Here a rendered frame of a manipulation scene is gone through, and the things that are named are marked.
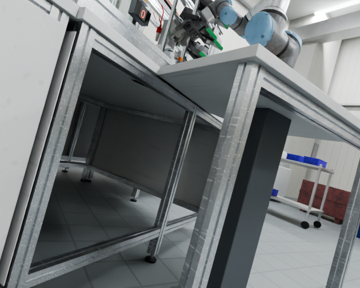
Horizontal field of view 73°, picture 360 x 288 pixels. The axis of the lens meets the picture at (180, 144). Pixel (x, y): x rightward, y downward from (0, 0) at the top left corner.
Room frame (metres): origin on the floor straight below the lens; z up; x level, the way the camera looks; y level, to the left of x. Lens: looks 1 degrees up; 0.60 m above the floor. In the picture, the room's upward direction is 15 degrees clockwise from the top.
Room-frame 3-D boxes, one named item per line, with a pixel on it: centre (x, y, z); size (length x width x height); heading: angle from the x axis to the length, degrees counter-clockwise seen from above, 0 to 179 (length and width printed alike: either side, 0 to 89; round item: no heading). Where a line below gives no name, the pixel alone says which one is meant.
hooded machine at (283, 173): (5.64, -2.21, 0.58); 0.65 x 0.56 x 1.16; 35
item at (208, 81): (1.06, -0.28, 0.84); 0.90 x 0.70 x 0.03; 124
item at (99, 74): (1.56, 0.58, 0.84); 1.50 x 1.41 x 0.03; 153
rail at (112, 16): (1.04, 0.18, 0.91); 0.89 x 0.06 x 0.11; 153
